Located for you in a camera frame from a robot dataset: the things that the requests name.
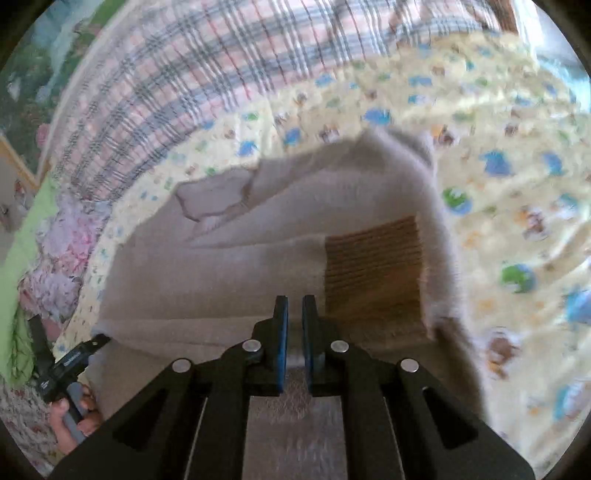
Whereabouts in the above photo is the pink floral cloth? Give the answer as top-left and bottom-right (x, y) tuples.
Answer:
(17, 193), (113, 325)

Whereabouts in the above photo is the light green cloth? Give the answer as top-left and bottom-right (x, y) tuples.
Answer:
(0, 179), (62, 389)

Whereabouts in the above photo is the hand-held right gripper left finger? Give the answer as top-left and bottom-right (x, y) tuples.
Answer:
(48, 295), (290, 480)

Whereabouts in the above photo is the yellow animal print blanket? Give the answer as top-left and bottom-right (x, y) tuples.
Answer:
(54, 28), (591, 468)

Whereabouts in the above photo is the brown wooden furniture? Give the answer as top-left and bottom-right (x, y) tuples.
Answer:
(480, 0), (522, 36)

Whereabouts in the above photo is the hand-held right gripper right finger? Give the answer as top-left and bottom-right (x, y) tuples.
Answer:
(302, 295), (537, 480)

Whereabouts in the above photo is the person's left hand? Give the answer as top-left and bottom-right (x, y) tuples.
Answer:
(48, 392), (105, 457)

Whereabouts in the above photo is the pink blue plaid sheet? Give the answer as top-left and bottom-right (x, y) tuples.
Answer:
(45, 0), (505, 205)

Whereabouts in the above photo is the wooden frame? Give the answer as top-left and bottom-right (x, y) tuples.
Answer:
(0, 134), (43, 191)

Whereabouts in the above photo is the beige fleece garment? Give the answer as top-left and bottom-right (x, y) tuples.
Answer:
(85, 126), (486, 480)

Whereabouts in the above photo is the landscape wall poster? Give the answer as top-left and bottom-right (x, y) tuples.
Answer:
(0, 0), (126, 177)

